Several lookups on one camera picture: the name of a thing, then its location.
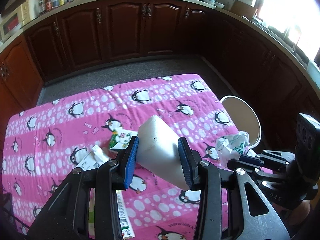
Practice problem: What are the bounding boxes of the white green carton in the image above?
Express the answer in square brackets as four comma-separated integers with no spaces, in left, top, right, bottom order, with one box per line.
[215,131,250,167]

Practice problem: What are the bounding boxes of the cow milk carton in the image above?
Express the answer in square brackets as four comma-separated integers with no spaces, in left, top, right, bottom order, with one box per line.
[108,129,137,152]

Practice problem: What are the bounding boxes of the white round trash bin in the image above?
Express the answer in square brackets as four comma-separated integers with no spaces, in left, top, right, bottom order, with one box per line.
[220,95,262,148]

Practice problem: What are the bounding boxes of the white microwave oven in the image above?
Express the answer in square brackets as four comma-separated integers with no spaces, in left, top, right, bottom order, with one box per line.
[1,0,39,42]

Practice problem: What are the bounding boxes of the brown kitchen cabinets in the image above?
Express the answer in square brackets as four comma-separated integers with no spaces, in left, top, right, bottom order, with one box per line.
[4,0,319,138]

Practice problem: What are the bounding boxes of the white blue paper box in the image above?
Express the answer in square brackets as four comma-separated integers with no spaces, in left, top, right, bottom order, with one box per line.
[76,145,110,171]

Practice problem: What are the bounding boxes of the pink penguin tablecloth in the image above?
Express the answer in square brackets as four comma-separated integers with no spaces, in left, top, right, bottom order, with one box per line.
[1,74,238,239]

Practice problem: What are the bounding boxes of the flat red white carton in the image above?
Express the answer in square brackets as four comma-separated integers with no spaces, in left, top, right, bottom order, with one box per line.
[116,190,135,239]

